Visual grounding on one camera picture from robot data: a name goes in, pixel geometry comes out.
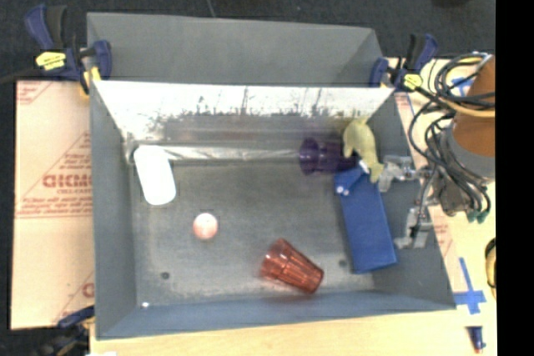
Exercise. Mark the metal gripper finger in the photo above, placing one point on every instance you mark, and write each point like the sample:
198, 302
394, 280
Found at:
417, 227
394, 170

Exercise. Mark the yellow-green toy dolphin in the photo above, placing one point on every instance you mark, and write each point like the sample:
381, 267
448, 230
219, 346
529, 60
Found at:
364, 141

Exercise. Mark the blue flat box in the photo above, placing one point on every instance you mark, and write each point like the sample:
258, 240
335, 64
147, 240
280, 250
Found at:
369, 225

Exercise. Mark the purple clear plastic cup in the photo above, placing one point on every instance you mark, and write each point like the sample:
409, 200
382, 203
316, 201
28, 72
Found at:
319, 156

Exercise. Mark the red clear plastic cup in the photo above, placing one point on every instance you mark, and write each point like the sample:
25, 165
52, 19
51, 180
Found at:
292, 266

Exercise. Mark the grey metal bin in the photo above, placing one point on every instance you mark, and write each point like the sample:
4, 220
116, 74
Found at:
250, 221

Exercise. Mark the pink ball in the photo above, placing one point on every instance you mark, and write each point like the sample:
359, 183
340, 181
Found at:
205, 226

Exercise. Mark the white plastic cup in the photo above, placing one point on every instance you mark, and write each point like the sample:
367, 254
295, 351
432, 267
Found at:
155, 176

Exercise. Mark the black cylinder on white bracket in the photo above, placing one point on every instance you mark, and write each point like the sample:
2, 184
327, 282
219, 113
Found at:
490, 262

